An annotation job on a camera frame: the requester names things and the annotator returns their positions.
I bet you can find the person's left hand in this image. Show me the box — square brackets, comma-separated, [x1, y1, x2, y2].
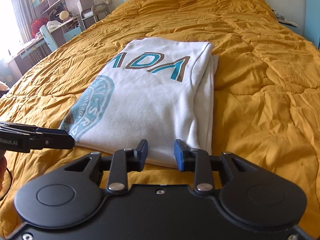
[0, 156, 7, 191]

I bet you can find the white Nevada sweatshirt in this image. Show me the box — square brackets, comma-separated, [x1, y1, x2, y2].
[60, 37, 219, 167]

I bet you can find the red bag on desk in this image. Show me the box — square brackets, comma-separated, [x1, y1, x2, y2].
[30, 17, 48, 38]

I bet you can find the blue white desk chair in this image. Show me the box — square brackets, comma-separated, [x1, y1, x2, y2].
[40, 25, 58, 52]

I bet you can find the mustard yellow quilt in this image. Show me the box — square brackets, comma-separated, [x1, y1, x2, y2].
[1, 0, 319, 238]

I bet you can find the grey metal trolley rack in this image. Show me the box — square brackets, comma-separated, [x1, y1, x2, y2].
[80, 2, 110, 29]

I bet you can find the grey window curtain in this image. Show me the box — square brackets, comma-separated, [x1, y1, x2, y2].
[11, 0, 36, 43]

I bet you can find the blue white wardrobe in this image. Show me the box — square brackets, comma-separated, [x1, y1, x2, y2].
[304, 0, 320, 49]

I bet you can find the blue bedside table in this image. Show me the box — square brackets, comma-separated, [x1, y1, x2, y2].
[273, 10, 302, 35]

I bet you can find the desk with blue drawers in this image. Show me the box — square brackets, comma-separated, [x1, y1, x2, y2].
[8, 15, 84, 79]

